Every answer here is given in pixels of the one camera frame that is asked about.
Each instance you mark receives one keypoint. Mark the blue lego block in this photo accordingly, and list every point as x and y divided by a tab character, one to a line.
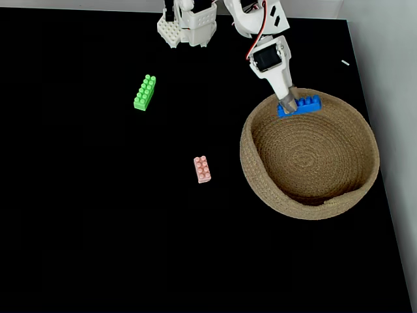
307	106

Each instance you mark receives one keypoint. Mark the pink lego block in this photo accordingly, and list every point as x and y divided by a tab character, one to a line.
202	169

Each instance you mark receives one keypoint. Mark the green lego block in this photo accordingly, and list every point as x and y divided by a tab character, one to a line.
144	93

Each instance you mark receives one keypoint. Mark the small white scrap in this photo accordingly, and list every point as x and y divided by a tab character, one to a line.
345	62

